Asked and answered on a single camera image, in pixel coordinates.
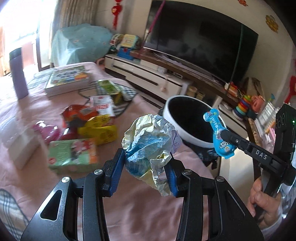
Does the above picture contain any blue candy toy package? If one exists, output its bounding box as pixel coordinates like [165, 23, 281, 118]
[203, 108, 236, 159]

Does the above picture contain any green milk drink carton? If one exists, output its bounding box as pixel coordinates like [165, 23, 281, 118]
[47, 138, 100, 174]

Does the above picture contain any paper ball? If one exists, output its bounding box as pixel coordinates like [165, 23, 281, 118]
[121, 114, 183, 196]

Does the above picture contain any orange snack bag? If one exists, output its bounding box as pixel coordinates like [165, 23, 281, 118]
[61, 104, 99, 128]

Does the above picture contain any red white milk carton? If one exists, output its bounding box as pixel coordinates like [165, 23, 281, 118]
[90, 95, 115, 117]

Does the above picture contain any white round trash bin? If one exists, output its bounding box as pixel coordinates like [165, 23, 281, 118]
[163, 95, 214, 149]

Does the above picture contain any right hand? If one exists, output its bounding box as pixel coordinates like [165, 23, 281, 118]
[247, 177, 282, 229]

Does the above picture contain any pink pig toy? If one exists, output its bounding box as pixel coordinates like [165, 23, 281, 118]
[250, 95, 265, 113]

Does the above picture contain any pink balloon shaped package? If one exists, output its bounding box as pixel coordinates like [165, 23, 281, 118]
[33, 120, 61, 145]

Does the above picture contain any yellow snack bag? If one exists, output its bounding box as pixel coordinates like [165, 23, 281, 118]
[78, 114, 118, 145]

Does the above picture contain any white tissue box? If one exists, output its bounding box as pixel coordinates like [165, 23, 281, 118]
[1, 117, 40, 170]

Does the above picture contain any pink tablecloth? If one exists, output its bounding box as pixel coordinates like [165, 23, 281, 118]
[1, 82, 182, 240]

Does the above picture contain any green snack bag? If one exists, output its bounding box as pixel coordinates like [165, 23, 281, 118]
[98, 79, 123, 105]

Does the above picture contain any colourful children book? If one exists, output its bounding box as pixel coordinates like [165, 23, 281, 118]
[44, 65, 90, 97]

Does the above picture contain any black flat television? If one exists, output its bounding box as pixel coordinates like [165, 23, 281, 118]
[144, 1, 258, 84]

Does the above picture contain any white tv cabinet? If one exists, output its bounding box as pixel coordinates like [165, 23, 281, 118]
[105, 54, 192, 100]

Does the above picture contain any pink kettlebell toy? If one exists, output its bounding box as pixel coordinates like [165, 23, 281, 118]
[95, 57, 105, 71]

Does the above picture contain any purple thermos bottle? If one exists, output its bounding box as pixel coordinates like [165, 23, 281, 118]
[9, 48, 29, 100]

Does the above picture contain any teal covered object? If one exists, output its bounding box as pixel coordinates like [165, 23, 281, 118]
[51, 24, 113, 67]

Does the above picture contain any toy telephone cash register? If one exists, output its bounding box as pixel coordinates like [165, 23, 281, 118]
[110, 34, 142, 60]

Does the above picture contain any beige curtain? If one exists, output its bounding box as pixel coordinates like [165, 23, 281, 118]
[52, 0, 99, 37]

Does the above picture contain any red chinese knot decoration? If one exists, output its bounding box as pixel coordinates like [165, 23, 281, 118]
[111, 0, 122, 30]

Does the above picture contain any rainbow stacking ring toy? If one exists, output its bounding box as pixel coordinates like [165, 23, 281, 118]
[232, 95, 251, 121]

